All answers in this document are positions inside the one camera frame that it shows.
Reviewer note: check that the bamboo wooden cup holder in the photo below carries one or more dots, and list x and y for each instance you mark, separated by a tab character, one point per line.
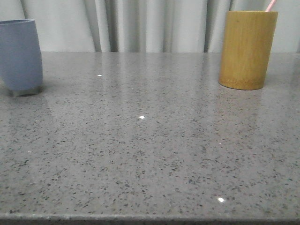
246	48

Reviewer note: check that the blue plastic cup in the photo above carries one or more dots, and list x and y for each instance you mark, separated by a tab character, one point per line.
20	57

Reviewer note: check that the grey curtain backdrop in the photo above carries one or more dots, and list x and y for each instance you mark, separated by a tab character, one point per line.
179	26

